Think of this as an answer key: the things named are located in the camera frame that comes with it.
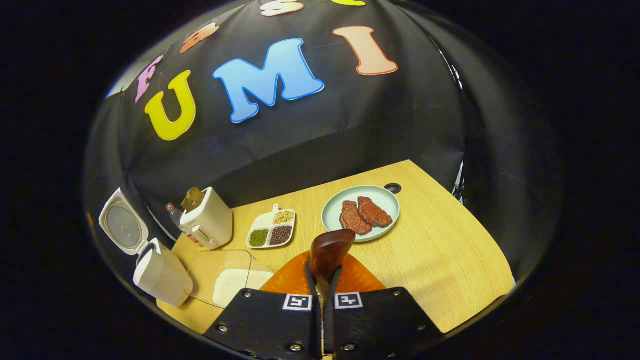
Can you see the black backdrop cloth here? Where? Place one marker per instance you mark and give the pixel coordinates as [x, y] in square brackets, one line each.
[350, 125]

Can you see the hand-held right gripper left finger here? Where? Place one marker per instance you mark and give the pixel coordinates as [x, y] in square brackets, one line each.
[270, 320]

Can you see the brown bread slice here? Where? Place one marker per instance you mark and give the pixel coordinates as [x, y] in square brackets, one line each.
[192, 199]

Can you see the dark red beans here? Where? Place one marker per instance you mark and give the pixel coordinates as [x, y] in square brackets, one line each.
[280, 235]

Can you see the pale green plate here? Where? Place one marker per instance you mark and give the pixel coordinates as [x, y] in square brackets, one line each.
[331, 212]

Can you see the clear bottle with red label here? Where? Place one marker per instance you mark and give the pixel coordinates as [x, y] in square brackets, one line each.
[175, 216]

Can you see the white divided dish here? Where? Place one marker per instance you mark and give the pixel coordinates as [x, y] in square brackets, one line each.
[262, 220]

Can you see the dark wooden spoon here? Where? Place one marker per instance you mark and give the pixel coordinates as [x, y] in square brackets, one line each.
[330, 252]

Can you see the yellow soybeans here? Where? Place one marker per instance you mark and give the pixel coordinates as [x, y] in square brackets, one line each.
[284, 217]

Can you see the white rice pile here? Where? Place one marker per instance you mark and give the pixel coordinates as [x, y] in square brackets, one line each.
[232, 287]

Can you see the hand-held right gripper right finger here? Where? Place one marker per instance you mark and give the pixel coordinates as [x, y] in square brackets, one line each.
[380, 320]

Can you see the white toaster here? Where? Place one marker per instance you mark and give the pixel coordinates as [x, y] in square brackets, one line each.
[212, 225]

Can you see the white rice cooker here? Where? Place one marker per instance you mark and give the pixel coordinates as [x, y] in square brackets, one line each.
[160, 277]

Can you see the clear plastic tray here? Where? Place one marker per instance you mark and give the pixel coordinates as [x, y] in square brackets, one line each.
[210, 270]

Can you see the green mung beans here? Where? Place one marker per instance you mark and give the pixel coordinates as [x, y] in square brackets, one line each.
[258, 238]

